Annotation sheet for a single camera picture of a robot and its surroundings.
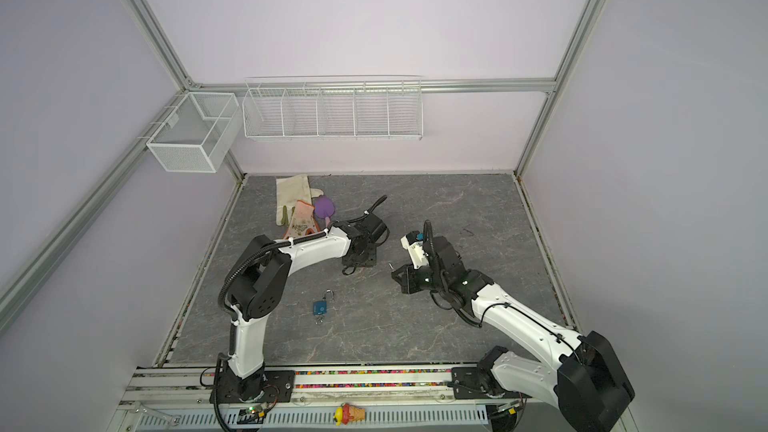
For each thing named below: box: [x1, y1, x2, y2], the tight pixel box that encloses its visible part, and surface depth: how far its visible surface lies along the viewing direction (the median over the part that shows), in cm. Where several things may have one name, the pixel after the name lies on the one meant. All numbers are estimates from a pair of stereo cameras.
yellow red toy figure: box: [333, 403, 365, 427], surface depth 69 cm
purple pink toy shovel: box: [314, 195, 335, 229], surface depth 113 cm
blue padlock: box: [312, 288, 335, 315], surface depth 88 cm
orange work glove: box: [283, 200, 320, 240], surface depth 107 cm
